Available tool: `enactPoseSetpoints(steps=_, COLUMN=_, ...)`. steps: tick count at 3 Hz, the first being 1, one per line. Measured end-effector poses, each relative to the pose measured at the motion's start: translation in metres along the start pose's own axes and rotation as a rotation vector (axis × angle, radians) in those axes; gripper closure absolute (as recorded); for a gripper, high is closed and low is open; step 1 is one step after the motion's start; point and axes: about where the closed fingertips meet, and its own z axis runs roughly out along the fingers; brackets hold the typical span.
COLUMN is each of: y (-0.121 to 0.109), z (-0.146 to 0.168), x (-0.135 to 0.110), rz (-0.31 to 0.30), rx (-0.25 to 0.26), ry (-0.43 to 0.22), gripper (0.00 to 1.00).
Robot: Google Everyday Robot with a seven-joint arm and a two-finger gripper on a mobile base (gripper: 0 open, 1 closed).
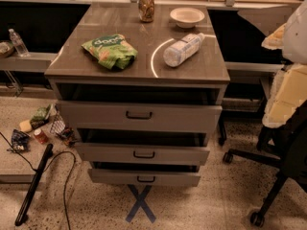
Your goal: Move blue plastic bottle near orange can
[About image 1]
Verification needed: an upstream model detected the orange can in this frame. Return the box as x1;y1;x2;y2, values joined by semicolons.
138;0;154;22

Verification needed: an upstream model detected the black office chair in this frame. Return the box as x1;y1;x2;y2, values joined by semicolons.
223;101;307;227

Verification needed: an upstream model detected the green bag on floor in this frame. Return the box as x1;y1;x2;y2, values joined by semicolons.
30;104;52;129

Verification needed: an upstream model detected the green chip bag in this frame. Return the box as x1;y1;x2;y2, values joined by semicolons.
82;34;138;70

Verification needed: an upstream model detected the grey drawer cabinet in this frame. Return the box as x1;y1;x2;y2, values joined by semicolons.
45;3;229;173

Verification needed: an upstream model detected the yellow sponge on floor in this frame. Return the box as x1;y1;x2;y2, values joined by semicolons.
19;120;33;132

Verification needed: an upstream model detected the red can on floor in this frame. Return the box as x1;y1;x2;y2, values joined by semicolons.
34;128;48;144

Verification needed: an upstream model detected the clear water bottle on shelf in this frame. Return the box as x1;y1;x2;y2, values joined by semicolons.
9;29;30;57

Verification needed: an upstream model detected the black cable on floor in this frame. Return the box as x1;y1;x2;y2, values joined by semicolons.
0;131;78;230

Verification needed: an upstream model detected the dark snack bag on floor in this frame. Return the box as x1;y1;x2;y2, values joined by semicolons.
57;127;77;148

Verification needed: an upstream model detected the middle drawer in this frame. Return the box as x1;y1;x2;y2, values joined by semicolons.
76;143;209;166

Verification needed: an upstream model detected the bottom drawer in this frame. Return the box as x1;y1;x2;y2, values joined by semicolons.
88;169;201;187

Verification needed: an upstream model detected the bowl on left shelf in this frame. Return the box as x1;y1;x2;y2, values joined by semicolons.
0;41;14;58

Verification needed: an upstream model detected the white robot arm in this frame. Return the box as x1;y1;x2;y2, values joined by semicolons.
262;0;307;128

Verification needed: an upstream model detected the blue snack bag on floor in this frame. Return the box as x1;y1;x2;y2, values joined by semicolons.
8;129;30;152

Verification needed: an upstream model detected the white bowl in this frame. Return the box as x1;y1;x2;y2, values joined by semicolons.
170;8;205;29

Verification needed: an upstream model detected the wire basket on floor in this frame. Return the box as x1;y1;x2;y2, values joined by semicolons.
50;113;65;134

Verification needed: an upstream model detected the top drawer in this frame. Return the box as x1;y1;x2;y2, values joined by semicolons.
58;101;222;133

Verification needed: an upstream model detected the black bar on floor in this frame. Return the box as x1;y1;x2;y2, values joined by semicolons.
14;144;53;226

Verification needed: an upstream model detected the drawer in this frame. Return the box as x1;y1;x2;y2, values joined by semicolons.
88;169;201;187
76;143;209;166
58;101;222;133

